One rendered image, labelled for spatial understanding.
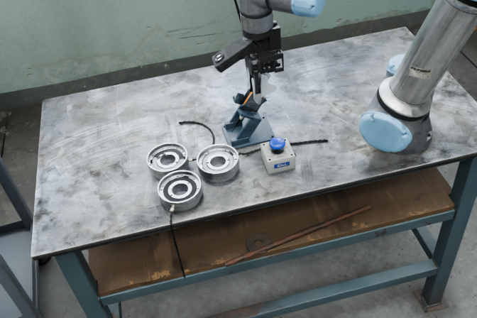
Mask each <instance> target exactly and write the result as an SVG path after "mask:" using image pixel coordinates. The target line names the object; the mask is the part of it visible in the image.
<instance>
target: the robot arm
mask: <svg viewBox="0 0 477 318"><path fill-rule="evenodd" d="M238 1H239V9H240V18H241V28H242V32H243V35H242V36H241V37H240V38H238V39H237V40H235V41H234V42H233V43H231V44H230V45H228V46H226V47H225V48H224V49H223V50H221V51H219V52H218V53H217V54H216V55H214V56H212V62H213V64H214V67H215V68H216V69H217V70H218V71H219V72H220V73H222V72H223V71H225V70H227V69H228V68H230V67H231V66H232V65H234V64H235V63H237V62H238V61H239V60H241V59H242V58H244V59H245V64H246V73H247V77H248V84H249V88H250V89H252V90H253V99H254V101H255V102H256V103H257V104H261V98H262V97H264V96H265V95H267V94H270V93H272V92H274V91H275V90H276V89H277V85H276V84H273V83H269V82H268V80H269V79H270V72H275V73H276V72H282V71H284V57H283V52H282V50H281V34H280V26H279V25H278V23H277V21H274V20H273V10H274V11H280V12H284V13H290V14H294V15H296V16H300V17H303V16H306V17H310V18H315V17H317V16H318V15H319V14H320V13H321V12H322V9H323V7H324V5H325V2H326V0H238ZM476 26H477V0H436V1H435V2H434V5H433V7H432V8H431V10H430V12H429V13H428V15H427V17H426V19H425V20H424V23H423V24H422V26H421V28H420V29H419V31H418V33H417V35H416V36H415V39H414V40H413V42H412V44H411V46H410V47H409V49H408V51H407V52H406V54H403V55H396V56H395V57H392V58H391V59H390V60H389V61H388V66H387V67H386V70H387V71H386V76H385V79H384V80H383V81H382V82H381V84H380V86H379V88H378V90H377V92H376V93H375V95H374V97H373V98H372V100H371V102H370V104H369V105H368V108H367V109H366V111H365V113H363V114H362V116H361V120H360V122H359V125H358V127H359V131H360V134H361V135H362V136H363V139H364V140H365V141H366V142H367V143H368V144H370V145H371V146H373V147H374V148H377V149H378V150H381V151H385V152H389V153H394V154H398V155H412V154H416V153H420V152H422V151H424V150H425V149H426V148H427V147H428V146H429V144H430V143H431V140H432V134H433V130H432V124H431V121H430V117H429V113H430V110H431V106H432V100H433V96H434V90H435V88H436V86H437V85H438V84H439V82H440V80H441V79H442V77H443V76H444V74H445V73H446V71H447V70H448V69H449V67H450V65H451V64H452V62H453V61H454V60H455V58H456V56H457V55H458V54H459V52H460V51H461V49H462V47H463V46H464V45H465V43H466V41H467V40H468V39H469V37H470V36H471V34H472V32H473V31H474V30H475V28H476ZM278 59H282V67H279V66H280V62H279V60H278ZM277 67H279V68H277Z"/></svg>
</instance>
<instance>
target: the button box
mask: <svg viewBox="0 0 477 318"><path fill-rule="evenodd" d="M284 140H285V147H284V148H282V149H280V150H274V149H272V148H271V147H270V146H269V142H267V143H261V157H262V159H263V162H264V164H265V167H266V170H267V171H268V174H269V175H271V174H275V173H278V172H284V171H287V170H293V169H295V157H296V153H295V152H293V150H292V148H291V146H290V143H289V141H288V139H287V138H284Z"/></svg>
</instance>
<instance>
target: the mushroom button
mask: <svg viewBox="0 0 477 318"><path fill-rule="evenodd" d="M269 146H270V147H271V148H272V149H274V150H280V149H282V148H284V147H285V140H284V139H283V138H281V137H274V138H272V139H271V140H270V142H269Z"/></svg>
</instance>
